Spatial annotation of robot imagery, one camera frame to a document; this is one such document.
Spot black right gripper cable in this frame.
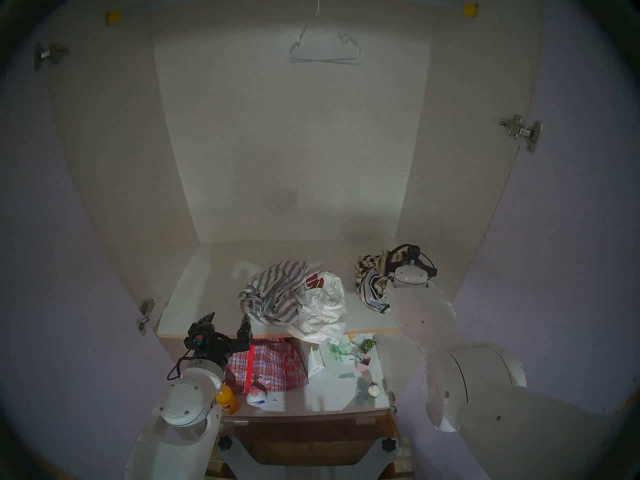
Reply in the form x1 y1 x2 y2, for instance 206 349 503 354
389 243 435 272

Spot orange bottle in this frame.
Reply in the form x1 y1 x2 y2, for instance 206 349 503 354
215 384 240 415

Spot grey robot base frame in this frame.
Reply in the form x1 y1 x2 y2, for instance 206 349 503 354
202 436 416 480

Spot white wardrobe body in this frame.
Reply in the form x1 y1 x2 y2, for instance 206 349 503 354
45 0 546 340

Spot green patterned packet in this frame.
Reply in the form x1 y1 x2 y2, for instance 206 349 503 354
327 335 357 361

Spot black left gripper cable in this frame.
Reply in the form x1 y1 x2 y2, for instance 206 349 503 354
166 349 193 382

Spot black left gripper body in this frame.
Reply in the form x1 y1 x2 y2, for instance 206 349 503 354
183 323 253 368

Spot beige black striped top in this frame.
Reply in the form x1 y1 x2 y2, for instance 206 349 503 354
354 251 401 315

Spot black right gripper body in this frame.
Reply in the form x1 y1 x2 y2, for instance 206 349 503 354
382 251 438 285

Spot white top with red print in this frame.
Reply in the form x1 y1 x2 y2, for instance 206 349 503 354
292 270 348 345

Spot brown wooden drawer front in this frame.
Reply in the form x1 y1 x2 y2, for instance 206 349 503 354
215 414 401 467

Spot pale wardrobe hanging rod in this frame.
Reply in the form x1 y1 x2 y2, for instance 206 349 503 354
106 0 479 21

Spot white wire clothes hanger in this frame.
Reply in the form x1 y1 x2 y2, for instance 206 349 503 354
289 0 363 66

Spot red plaid woven bag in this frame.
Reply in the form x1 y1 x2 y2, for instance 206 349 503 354
225 338 309 395

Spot small white paper bag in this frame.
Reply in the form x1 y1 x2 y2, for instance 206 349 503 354
306 345 326 380

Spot lilac wardrobe door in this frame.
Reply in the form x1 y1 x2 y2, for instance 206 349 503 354
390 0 640 480
0 29 173 480

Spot grey white striped top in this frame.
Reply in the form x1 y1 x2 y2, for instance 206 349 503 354
237 260 308 326

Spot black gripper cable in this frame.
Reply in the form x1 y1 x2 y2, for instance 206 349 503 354
166 349 193 382
389 243 435 272

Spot white bottle with pink cap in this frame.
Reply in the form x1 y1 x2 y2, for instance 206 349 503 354
246 381 271 409

